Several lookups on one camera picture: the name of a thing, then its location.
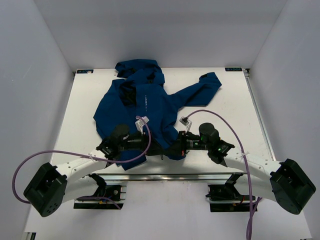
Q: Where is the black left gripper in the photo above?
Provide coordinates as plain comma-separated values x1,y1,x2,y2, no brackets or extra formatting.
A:
119,130,166,157

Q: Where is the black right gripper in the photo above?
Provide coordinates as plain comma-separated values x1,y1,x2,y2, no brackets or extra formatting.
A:
166,130,211,156

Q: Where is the blue zip-up jacket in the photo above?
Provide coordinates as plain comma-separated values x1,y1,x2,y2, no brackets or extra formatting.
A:
93,58,223,172

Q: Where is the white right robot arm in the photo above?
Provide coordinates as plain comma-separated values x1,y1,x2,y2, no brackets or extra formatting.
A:
164,122,316,215

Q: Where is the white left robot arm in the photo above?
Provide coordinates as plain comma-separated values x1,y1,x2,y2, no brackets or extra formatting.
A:
23,124,165,217

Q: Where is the right blue table label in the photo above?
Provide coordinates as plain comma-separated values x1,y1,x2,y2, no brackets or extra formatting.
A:
224,67,243,72

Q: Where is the blue table label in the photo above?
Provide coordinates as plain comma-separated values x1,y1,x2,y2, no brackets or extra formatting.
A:
76,69,94,74
224,67,243,72

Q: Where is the left blue table label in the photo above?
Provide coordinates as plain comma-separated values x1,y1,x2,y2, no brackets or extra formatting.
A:
76,69,94,74

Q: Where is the aluminium table front rail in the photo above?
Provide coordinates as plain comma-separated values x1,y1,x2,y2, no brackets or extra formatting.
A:
97,172,244,182

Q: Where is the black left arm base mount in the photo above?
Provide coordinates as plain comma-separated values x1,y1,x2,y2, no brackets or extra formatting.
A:
73,173,127,210

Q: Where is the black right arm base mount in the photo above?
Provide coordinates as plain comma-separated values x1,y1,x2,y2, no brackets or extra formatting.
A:
205,173,250,213

